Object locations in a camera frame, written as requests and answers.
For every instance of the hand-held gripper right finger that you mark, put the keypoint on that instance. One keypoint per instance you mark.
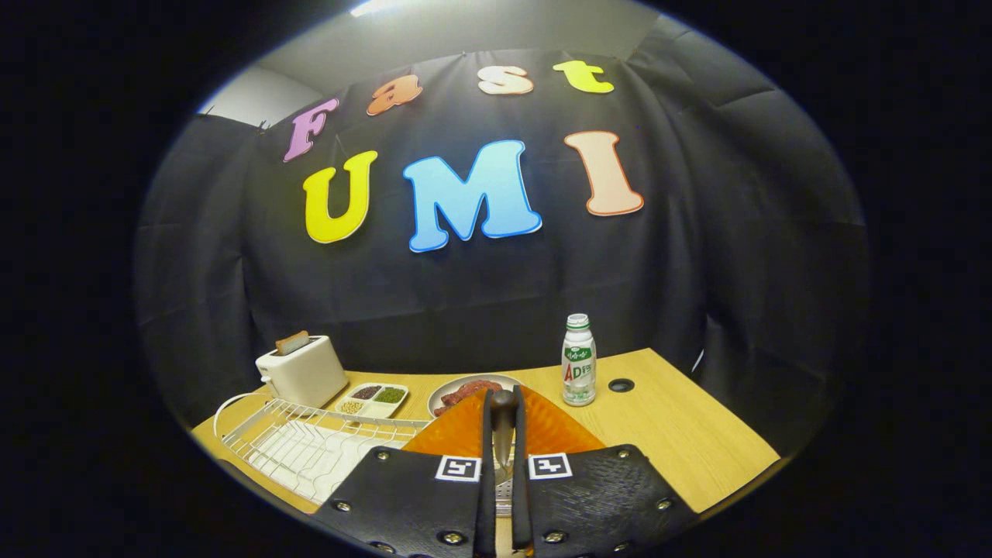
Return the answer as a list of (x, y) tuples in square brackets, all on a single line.
[(604, 504)]

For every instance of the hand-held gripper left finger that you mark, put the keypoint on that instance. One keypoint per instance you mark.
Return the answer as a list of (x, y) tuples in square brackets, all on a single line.
[(403, 504)]

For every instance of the perforated metal basket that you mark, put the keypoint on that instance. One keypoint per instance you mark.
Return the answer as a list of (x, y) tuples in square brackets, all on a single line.
[(504, 496)]

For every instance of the white divided dish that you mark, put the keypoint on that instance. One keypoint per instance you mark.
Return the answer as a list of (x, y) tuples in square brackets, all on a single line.
[(381, 410)]

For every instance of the beige round dish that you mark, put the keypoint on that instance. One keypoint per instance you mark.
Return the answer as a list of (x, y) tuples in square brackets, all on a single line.
[(435, 400)]

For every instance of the white ribbed drain tray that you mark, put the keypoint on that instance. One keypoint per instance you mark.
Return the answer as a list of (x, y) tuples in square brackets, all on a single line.
[(310, 457)]

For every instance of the pile of green beans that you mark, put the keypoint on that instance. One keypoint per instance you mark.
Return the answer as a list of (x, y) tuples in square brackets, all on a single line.
[(390, 395)]

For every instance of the pile of yellow beans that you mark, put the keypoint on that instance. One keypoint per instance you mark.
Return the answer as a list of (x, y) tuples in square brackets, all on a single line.
[(352, 407)]

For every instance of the pile of dark beans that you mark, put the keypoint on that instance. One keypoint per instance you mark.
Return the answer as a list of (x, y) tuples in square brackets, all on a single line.
[(366, 392)]

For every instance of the brown meat piece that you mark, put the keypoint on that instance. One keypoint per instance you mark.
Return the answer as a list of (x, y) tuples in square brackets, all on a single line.
[(457, 399), (484, 385)]

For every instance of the black table grommet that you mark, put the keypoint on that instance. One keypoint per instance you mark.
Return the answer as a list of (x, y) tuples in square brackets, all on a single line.
[(621, 385)]

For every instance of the white bottle with green label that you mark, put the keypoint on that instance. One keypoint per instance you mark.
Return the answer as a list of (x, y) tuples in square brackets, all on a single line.
[(579, 372)]

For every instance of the white toaster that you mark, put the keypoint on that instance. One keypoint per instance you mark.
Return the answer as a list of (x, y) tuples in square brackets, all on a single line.
[(306, 376)]

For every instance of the toasted bread slice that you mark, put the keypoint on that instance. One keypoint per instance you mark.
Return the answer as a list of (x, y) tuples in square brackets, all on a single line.
[(292, 342)]

